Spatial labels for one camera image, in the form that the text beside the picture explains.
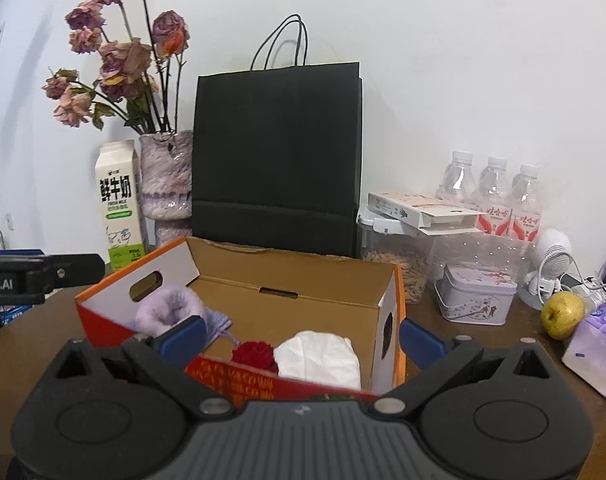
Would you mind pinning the red orange cardboard box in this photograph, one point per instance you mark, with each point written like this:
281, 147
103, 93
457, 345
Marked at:
268, 295

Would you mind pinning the dried pink rose bouquet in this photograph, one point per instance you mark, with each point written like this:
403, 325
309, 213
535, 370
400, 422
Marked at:
141, 62

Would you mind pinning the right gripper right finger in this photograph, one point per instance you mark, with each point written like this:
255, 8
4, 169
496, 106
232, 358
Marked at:
442, 365

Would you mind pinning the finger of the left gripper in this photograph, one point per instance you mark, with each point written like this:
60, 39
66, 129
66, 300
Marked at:
21, 252
68, 271

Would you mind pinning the purple woven drawstring pouch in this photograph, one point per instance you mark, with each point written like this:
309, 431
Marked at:
218, 326

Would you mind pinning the white floral tin box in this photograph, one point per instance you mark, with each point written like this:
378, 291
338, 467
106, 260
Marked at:
475, 296

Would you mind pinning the fluffy lilac headband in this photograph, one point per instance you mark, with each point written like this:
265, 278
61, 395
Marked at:
167, 307

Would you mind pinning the clear plastic food container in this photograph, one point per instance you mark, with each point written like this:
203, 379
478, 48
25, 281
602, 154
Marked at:
387, 240

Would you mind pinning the purple gift bag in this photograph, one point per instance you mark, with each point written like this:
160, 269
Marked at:
585, 355

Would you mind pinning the left clear water bottle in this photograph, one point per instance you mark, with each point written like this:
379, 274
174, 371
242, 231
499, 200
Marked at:
458, 183

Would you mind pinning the clear water bottle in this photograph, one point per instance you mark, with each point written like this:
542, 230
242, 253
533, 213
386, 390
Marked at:
458, 183
491, 198
525, 200

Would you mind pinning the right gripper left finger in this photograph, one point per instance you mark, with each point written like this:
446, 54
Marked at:
160, 362

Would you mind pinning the yellow green pear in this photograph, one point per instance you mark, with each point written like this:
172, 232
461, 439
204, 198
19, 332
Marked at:
561, 314

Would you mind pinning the red artificial rose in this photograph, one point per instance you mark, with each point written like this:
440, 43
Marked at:
256, 354

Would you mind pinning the black paper shopping bag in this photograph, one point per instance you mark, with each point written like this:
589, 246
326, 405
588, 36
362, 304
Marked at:
276, 157

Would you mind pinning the white cloth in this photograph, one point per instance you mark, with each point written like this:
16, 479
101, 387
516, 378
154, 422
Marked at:
322, 358

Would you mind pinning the white green milk carton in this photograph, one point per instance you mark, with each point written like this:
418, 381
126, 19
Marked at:
118, 180

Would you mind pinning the small white desk fan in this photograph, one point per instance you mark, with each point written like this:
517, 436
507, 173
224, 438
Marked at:
550, 259

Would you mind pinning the right clear water bottle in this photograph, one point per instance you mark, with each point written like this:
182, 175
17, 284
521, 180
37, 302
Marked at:
525, 200

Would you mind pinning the middle clear water bottle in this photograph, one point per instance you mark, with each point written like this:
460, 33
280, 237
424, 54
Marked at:
491, 198

